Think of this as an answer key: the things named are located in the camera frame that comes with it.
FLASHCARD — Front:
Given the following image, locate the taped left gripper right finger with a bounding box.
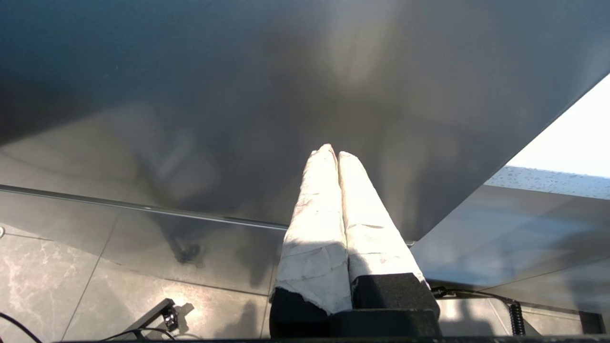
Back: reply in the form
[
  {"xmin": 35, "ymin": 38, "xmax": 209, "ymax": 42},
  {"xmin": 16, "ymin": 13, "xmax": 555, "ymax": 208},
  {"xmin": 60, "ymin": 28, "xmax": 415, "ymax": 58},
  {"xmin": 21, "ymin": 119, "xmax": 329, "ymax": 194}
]
[{"xmin": 338, "ymin": 151, "xmax": 440, "ymax": 313}]

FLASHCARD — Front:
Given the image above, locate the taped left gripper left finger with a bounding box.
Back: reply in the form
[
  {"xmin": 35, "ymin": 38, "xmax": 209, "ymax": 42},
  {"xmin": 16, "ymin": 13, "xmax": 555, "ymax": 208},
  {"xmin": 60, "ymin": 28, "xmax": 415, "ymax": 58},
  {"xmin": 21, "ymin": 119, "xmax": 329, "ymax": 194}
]
[{"xmin": 269, "ymin": 144, "xmax": 353, "ymax": 337}]

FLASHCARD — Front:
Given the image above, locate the base cabinet front panel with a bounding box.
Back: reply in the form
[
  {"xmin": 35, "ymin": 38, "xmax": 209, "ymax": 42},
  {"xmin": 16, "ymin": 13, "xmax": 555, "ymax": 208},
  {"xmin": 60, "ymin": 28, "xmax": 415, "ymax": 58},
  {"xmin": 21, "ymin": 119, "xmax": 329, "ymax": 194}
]
[{"xmin": 411, "ymin": 184, "xmax": 610, "ymax": 315}]

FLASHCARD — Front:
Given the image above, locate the tall cabinet unit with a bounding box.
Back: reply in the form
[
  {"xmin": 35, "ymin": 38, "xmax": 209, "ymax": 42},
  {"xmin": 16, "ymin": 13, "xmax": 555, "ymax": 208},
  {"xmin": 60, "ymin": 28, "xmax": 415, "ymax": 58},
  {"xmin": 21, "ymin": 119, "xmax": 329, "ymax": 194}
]
[{"xmin": 0, "ymin": 0, "xmax": 610, "ymax": 243}]

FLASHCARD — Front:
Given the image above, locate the small black block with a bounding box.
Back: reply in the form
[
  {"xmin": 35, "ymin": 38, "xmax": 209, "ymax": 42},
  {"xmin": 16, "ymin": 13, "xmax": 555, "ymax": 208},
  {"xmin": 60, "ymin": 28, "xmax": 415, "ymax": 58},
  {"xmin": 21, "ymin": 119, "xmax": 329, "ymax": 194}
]
[{"xmin": 579, "ymin": 311, "xmax": 607, "ymax": 335}]

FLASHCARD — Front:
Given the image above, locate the black coiled cable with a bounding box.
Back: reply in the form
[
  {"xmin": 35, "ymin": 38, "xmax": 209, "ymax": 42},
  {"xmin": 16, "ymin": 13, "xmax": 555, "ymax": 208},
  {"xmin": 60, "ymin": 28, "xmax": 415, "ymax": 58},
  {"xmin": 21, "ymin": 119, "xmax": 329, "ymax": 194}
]
[{"xmin": 430, "ymin": 285, "xmax": 527, "ymax": 337}]

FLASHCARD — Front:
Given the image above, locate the thin black cable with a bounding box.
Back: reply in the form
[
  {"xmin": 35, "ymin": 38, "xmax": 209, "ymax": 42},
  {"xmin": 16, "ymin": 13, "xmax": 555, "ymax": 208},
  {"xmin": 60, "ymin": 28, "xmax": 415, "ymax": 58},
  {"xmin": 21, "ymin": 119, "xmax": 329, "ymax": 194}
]
[
  {"xmin": 98, "ymin": 326, "xmax": 179, "ymax": 343},
  {"xmin": 0, "ymin": 312, "xmax": 44, "ymax": 343}
]

